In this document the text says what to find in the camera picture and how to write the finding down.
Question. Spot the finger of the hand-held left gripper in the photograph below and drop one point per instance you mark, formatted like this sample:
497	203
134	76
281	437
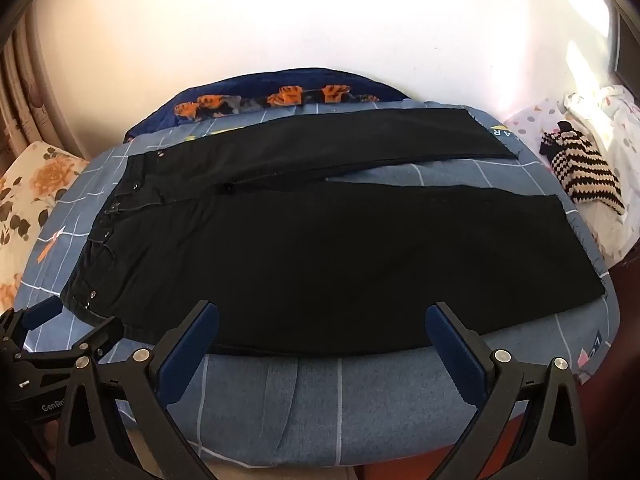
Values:
42	312
95	335

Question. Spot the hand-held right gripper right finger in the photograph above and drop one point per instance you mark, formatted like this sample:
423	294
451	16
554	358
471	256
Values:
452	345

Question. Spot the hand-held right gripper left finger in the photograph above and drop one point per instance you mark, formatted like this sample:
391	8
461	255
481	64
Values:
191	342

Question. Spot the black pants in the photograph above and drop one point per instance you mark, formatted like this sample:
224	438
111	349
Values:
325	250

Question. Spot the floral pillow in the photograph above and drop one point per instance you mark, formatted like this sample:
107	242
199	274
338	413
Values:
35	195

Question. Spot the blue checked bedsheet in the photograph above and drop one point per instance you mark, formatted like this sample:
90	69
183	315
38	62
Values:
300	400

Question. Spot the black and cream knit garment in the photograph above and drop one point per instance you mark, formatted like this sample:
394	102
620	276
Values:
582	167

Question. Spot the beige curtain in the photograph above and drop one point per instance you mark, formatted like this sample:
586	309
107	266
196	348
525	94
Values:
20	80

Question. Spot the dark blue orange-print pillow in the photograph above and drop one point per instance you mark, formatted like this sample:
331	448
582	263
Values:
250	82

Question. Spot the white dotted cloth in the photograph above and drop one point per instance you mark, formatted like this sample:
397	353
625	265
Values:
615	125

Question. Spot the dark frame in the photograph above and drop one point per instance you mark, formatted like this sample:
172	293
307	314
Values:
629	50

